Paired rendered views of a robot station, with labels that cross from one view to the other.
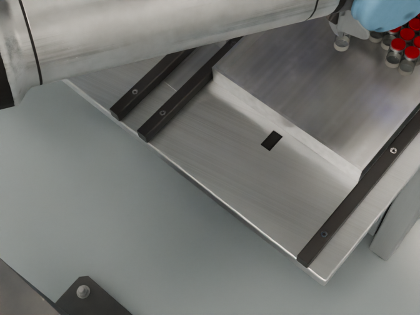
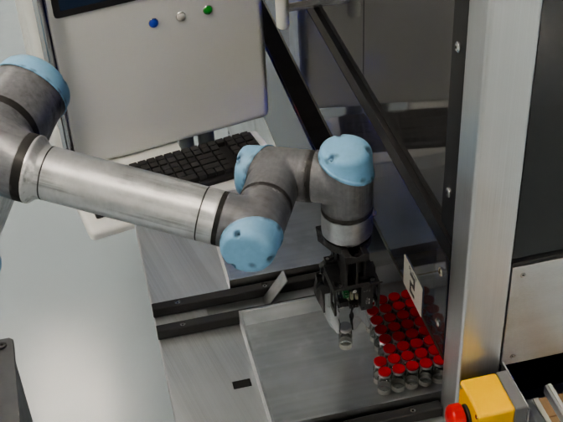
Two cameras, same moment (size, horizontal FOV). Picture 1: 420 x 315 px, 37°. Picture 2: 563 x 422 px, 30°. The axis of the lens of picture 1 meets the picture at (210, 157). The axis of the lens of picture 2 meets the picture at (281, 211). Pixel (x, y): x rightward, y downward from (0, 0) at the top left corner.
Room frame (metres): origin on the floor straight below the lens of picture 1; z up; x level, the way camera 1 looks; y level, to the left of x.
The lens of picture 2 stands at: (-0.56, -0.74, 2.13)
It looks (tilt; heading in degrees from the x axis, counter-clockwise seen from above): 38 degrees down; 30
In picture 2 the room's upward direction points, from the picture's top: 3 degrees counter-clockwise
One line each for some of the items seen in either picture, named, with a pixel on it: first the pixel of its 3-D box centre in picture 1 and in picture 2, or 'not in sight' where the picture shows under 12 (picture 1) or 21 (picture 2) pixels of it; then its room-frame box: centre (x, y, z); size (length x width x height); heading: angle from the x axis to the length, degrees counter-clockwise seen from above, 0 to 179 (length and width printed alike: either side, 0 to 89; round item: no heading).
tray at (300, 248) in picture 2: not in sight; (305, 225); (0.79, -0.01, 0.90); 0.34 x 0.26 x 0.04; 131
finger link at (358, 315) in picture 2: not in sight; (362, 313); (0.53, -0.24, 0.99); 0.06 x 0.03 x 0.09; 41
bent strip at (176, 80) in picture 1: (201, 45); (246, 295); (0.56, -0.01, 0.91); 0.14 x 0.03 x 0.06; 130
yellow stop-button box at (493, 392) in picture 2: not in sight; (490, 410); (0.42, -0.49, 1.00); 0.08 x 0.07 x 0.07; 131
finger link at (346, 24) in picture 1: (351, 25); (335, 318); (0.50, -0.21, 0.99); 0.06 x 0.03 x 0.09; 41
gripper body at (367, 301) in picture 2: not in sight; (348, 266); (0.51, -0.23, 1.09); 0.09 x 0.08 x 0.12; 41
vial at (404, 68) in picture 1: (408, 61); (384, 381); (0.49, -0.30, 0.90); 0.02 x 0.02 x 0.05
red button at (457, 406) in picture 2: not in sight; (459, 417); (0.39, -0.45, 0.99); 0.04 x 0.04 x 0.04; 41
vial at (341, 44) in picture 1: (342, 37); (345, 337); (0.53, -0.21, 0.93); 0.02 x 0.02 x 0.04
